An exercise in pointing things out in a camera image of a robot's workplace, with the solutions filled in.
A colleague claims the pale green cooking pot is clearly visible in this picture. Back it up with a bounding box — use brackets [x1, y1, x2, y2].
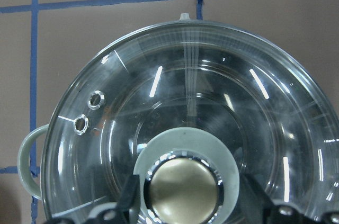
[17, 12, 339, 224]

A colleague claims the glass pot lid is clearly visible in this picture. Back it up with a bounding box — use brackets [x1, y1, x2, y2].
[40, 19, 339, 224]

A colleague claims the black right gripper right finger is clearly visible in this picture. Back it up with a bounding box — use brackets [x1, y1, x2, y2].
[239, 174, 338, 223]

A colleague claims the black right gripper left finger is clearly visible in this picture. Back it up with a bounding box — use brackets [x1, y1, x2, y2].
[49, 174, 141, 224]

